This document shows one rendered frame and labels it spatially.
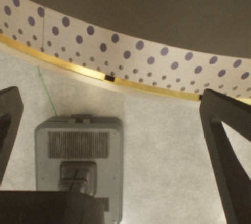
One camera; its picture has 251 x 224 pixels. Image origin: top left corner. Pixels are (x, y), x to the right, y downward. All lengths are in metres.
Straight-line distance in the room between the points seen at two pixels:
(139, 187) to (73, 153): 0.60
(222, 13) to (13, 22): 0.30
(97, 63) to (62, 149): 1.08
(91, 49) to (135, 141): 1.32
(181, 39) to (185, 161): 1.47
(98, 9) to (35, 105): 1.41
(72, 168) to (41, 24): 1.11
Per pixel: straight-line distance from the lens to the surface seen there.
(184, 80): 0.39
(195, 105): 0.43
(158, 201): 1.84
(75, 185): 1.25
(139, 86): 0.39
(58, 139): 1.41
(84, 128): 1.36
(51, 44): 0.39
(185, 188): 1.84
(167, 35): 0.33
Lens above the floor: 1.57
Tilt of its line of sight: 84 degrees down
